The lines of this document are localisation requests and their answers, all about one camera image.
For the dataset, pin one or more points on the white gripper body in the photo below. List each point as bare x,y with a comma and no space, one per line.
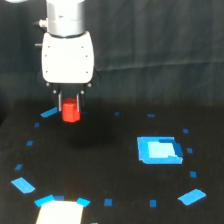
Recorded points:
67,60

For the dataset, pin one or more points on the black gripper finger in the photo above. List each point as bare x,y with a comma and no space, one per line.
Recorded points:
80,100
58,94

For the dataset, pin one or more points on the red octagonal block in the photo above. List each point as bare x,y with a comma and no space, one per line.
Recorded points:
70,111

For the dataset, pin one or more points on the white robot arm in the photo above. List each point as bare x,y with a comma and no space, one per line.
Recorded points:
64,19

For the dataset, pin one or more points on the long blue tape top left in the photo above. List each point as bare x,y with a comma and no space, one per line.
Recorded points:
49,112

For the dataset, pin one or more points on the small blue tape left middle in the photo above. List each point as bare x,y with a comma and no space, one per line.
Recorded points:
29,143

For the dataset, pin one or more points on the small blue tape left lower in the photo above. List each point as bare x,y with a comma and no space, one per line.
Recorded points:
18,167

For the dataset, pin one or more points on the blue tape square target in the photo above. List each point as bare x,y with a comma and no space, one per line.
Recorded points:
159,150

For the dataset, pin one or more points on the small dark blue tape bottom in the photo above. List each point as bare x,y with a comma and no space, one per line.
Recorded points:
60,198

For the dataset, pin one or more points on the large blue tape left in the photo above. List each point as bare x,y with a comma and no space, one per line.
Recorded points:
24,186

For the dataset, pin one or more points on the large blue tape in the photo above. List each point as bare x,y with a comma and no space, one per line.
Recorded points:
24,186
192,197

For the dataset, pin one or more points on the blue tape beside paper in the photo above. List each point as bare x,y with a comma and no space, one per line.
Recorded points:
83,202

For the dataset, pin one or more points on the small blue tape bottom middle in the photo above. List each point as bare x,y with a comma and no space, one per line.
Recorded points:
108,202

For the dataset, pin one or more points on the blue tape bottom left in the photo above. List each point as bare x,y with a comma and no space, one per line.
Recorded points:
44,200

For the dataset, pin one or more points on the white paper sheet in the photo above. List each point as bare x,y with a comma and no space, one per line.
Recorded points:
60,212

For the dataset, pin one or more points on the small blue tape right middle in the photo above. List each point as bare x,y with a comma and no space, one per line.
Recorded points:
189,150

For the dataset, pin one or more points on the small blue tape bottom right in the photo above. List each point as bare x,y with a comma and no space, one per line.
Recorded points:
153,203

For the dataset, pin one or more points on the small blue tape right lower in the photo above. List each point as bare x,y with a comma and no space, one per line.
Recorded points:
193,174

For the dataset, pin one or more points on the large blue tape right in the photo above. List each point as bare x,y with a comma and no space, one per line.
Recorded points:
192,197

